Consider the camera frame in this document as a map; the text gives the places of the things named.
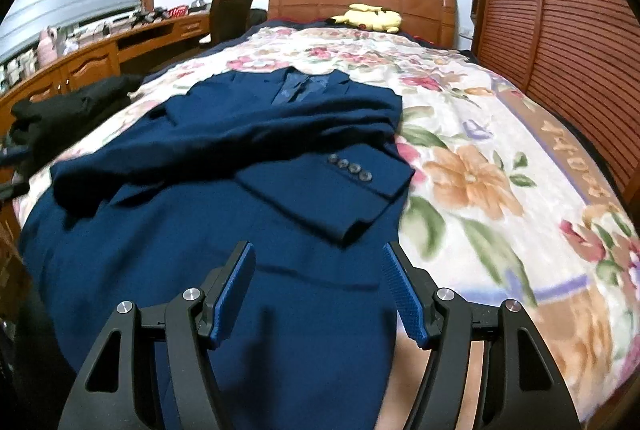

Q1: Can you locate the black cloth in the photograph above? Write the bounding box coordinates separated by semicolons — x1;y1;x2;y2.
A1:
10;74;144;146

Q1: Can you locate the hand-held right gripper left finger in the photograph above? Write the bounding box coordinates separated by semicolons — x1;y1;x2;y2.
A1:
59;240;257;430

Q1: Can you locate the pink bottle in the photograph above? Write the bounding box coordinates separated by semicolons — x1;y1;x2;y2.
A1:
37;26;59;62

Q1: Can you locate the yellow plush toy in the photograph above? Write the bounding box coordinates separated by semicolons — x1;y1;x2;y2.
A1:
327;3;403;34

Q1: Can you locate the navy blue suit jacket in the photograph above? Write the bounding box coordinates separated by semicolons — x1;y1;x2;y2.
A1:
20;68;418;430

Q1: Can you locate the floral blanket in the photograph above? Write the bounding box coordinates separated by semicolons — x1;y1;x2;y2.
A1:
12;28;640;427

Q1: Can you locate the wooden bed headboard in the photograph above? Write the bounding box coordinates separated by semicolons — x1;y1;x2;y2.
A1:
267;0;459;49

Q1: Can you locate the wooden desk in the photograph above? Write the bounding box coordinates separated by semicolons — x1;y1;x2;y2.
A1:
0;10;214;121

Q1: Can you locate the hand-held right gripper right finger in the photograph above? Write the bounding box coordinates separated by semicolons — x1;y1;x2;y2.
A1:
382;240;581;430

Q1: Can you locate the wooden louvered wardrobe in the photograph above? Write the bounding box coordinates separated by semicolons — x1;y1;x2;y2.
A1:
471;0;640;207

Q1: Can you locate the black device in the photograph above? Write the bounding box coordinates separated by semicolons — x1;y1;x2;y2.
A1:
127;8;169;24

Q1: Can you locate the dark brown chair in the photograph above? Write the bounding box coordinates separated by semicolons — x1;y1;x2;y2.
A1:
199;0;256;48

